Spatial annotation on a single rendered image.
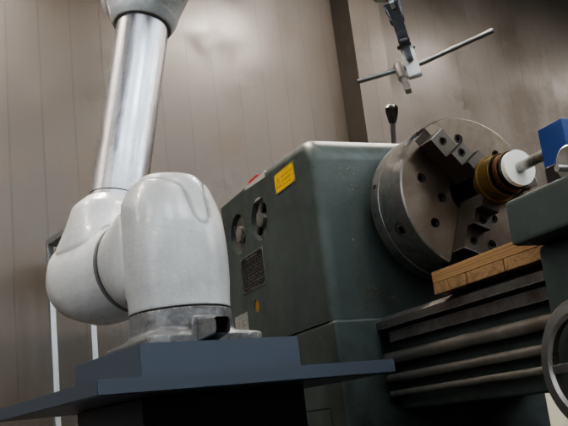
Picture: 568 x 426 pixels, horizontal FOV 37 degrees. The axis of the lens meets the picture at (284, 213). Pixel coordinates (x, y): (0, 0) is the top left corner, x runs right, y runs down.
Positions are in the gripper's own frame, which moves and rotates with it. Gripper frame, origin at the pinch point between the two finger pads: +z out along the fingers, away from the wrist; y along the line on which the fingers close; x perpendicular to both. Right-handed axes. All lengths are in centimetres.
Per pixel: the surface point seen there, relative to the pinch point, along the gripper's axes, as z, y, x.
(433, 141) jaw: 23.1, -29.9, 0.8
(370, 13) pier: -153, 447, 16
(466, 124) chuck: 20.5, -19.2, -6.4
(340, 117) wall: -81, 430, 60
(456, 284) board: 50, -49, 5
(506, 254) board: 47, -60, -4
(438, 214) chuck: 36.6, -28.3, 4.2
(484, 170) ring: 31.7, -33.4, -6.4
